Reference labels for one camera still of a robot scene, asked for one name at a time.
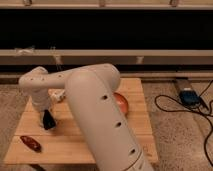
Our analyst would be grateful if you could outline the black eraser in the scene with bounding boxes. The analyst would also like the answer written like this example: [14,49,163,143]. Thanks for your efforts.
[42,110,56,130]

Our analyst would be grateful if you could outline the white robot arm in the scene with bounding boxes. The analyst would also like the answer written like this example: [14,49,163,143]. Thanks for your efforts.
[19,64,154,171]

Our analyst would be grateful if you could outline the white plastic bottle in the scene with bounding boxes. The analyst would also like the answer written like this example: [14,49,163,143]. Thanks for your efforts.
[50,89,65,103]

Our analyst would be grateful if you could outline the dark red chili pepper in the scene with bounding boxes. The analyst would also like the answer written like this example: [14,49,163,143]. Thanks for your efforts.
[20,136,42,152]

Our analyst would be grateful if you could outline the wooden table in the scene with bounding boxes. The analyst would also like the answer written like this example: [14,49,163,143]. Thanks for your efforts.
[4,78,158,164]

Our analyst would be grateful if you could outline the orange bowl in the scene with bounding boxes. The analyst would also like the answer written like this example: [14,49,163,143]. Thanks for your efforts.
[114,93,129,115]

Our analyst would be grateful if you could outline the blue power adapter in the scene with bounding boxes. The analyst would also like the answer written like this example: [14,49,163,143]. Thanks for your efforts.
[179,90,200,106]

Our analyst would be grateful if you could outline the black cable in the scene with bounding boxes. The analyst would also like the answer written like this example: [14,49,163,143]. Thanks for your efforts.
[154,79,213,168]

